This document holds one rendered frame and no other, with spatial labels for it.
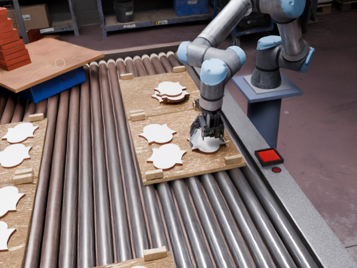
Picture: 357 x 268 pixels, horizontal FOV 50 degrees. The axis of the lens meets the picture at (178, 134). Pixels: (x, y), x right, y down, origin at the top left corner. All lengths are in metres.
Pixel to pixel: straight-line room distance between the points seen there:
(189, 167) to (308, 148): 1.90
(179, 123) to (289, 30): 0.56
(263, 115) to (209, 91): 0.86
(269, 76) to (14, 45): 1.22
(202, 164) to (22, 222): 0.58
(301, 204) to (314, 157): 1.81
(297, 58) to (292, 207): 0.79
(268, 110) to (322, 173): 1.01
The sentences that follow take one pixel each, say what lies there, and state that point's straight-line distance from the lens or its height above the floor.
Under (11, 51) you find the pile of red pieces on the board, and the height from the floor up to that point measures 1.12.
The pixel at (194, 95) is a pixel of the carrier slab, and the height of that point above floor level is 0.94.
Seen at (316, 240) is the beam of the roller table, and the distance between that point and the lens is 1.11.
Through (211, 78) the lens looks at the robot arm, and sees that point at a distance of 1.11.
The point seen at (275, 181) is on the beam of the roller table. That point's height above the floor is 0.92.
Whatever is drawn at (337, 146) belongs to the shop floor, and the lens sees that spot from 3.16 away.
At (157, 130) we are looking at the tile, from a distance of 1.46.
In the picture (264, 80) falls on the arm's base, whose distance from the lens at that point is 1.90.
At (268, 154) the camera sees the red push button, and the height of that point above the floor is 0.93.
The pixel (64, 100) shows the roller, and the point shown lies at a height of 0.92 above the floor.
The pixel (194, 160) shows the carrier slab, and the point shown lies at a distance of 1.30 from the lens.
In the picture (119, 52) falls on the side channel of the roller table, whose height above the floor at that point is 0.95.
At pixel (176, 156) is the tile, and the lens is 1.31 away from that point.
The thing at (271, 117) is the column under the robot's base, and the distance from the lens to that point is 1.99.
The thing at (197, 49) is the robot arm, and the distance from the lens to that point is 1.26.
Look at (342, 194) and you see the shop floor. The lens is 2.71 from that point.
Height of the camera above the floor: 1.71
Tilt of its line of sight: 32 degrees down
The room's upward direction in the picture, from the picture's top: 4 degrees counter-clockwise
